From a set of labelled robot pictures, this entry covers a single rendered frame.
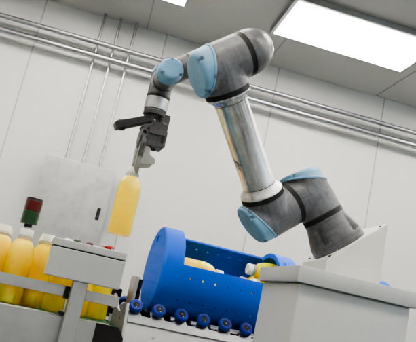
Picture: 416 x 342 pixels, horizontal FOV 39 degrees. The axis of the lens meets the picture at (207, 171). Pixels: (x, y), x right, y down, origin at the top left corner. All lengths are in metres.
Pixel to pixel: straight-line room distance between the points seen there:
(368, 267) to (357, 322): 0.15
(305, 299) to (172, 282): 0.55
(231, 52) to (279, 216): 0.44
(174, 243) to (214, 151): 3.65
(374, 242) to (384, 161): 4.55
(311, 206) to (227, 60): 0.45
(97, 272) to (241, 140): 0.53
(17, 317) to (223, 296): 0.63
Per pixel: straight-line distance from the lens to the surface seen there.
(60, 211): 5.06
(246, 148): 1.46
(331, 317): 1.47
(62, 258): 1.60
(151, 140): 1.83
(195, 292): 1.89
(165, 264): 1.85
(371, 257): 1.56
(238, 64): 1.41
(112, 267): 1.62
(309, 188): 1.57
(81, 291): 1.64
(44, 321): 1.72
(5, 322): 1.72
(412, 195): 6.19
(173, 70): 1.77
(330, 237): 1.57
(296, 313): 1.44
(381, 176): 6.05
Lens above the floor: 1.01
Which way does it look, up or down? 13 degrees up
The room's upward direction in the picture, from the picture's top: 12 degrees clockwise
